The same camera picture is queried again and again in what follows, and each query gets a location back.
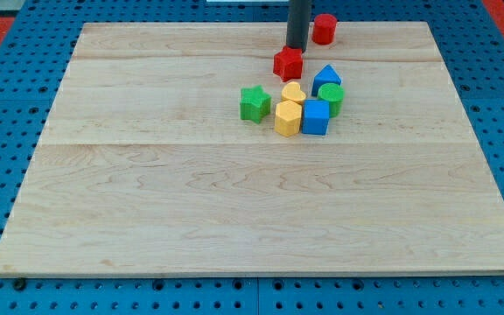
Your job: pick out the green star block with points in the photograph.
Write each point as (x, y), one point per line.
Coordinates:
(255, 104)

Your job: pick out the yellow hexagon block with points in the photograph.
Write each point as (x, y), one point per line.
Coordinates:
(288, 118)

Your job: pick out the yellow heart block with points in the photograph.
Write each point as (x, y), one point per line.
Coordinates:
(292, 91)

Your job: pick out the blue cube block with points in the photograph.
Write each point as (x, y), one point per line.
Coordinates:
(316, 117)

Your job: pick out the red star block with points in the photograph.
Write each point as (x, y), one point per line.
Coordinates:
(288, 63)

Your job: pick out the green cylinder block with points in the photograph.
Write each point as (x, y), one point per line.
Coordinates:
(334, 94)

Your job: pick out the light wooden board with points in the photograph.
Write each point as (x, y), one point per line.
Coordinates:
(144, 167)

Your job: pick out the blue triangle block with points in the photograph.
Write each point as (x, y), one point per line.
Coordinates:
(326, 75)

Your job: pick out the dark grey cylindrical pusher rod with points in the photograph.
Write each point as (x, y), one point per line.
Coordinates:
(298, 24)

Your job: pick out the red cylinder block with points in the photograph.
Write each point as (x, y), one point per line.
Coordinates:
(324, 29)

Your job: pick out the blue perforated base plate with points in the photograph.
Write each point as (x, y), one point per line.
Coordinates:
(33, 58)

